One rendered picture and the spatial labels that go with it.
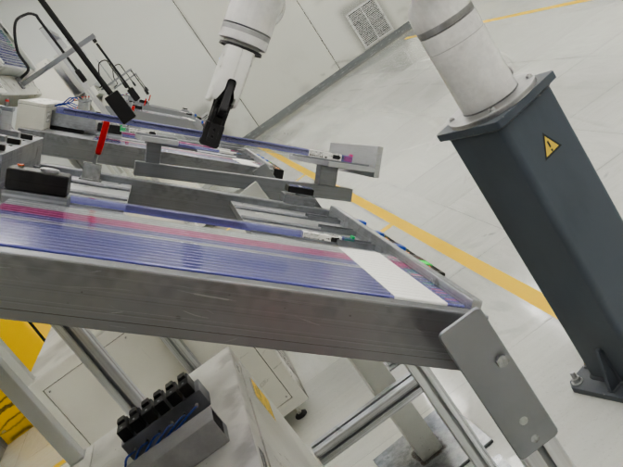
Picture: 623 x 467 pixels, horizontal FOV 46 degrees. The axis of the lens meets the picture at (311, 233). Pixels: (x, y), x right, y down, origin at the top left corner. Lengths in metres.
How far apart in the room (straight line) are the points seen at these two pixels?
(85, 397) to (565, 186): 1.49
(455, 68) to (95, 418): 1.48
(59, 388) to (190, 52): 6.80
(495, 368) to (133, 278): 0.36
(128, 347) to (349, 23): 7.22
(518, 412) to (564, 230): 0.79
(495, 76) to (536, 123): 0.12
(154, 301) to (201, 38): 8.15
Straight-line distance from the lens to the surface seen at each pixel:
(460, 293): 0.81
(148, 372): 2.28
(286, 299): 0.71
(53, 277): 0.69
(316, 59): 8.96
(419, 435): 1.86
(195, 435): 1.12
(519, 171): 1.47
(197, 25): 8.80
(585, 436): 1.73
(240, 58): 1.23
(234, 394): 1.25
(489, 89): 1.47
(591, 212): 1.58
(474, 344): 0.73
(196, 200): 1.36
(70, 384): 2.30
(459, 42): 1.44
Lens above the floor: 1.09
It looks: 16 degrees down
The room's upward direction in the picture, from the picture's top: 35 degrees counter-clockwise
